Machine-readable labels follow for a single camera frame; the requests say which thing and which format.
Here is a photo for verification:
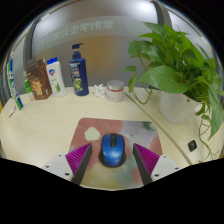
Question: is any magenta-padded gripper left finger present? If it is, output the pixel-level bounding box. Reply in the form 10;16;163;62
42;142;94;186

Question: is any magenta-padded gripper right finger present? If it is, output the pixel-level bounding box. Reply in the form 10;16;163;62
132;143;183;186

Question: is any blue and black computer mouse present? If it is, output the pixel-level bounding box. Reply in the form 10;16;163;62
98;132;128;168

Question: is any pastel multicolour mouse pad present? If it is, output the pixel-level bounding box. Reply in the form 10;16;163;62
68;117;164;191

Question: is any small black plug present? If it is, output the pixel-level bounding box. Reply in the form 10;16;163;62
187;139;198;152

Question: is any green plant in white pot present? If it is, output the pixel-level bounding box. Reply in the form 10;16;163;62
124;21;224;161

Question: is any small white paper packet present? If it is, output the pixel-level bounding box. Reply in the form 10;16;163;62
7;104;18;118

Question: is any crumpled white tissue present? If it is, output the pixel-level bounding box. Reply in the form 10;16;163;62
92;83;108;99

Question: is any white bottle with blue cap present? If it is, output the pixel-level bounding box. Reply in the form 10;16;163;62
45;56;68;98

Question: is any brown carton box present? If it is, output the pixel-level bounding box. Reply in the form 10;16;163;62
26;58;53;101

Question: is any small white round jar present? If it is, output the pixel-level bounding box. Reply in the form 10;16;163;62
105;79;125;103

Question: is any white and green shuttlecock tube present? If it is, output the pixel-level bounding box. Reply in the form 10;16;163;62
6;58;24;111

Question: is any dark blue pump bottle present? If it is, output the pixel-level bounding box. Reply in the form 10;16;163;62
68;42;90;97

